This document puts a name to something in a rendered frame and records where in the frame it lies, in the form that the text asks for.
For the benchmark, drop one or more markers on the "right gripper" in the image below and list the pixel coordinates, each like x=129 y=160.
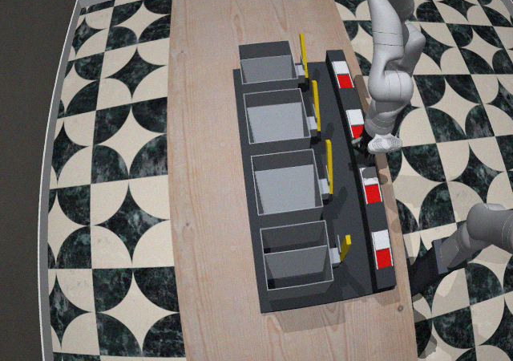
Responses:
x=365 y=138

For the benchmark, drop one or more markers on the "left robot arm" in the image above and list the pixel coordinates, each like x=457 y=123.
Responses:
x=485 y=223

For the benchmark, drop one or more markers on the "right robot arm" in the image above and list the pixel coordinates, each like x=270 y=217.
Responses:
x=390 y=30

